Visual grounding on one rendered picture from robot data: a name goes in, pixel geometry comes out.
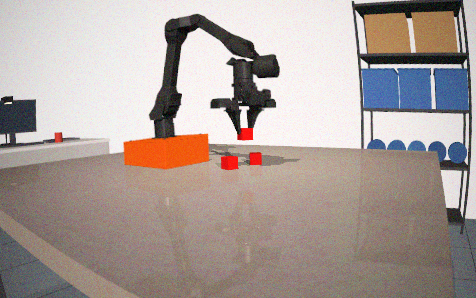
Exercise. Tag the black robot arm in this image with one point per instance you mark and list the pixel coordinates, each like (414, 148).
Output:
(168, 100)

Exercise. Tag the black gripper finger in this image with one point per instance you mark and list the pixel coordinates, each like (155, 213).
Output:
(252, 115)
(234, 115)

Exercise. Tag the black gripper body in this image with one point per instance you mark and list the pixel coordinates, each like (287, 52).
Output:
(237, 84)

